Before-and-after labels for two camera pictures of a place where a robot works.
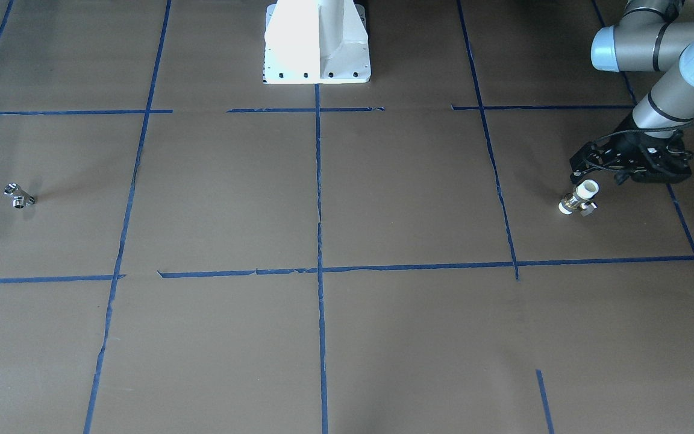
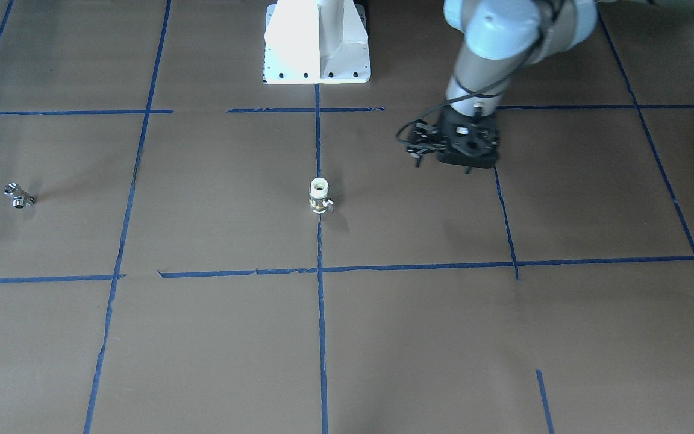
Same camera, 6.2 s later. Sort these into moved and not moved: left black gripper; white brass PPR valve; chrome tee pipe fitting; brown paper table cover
Moved: left black gripper; white brass PPR valve
Not moved: chrome tee pipe fitting; brown paper table cover
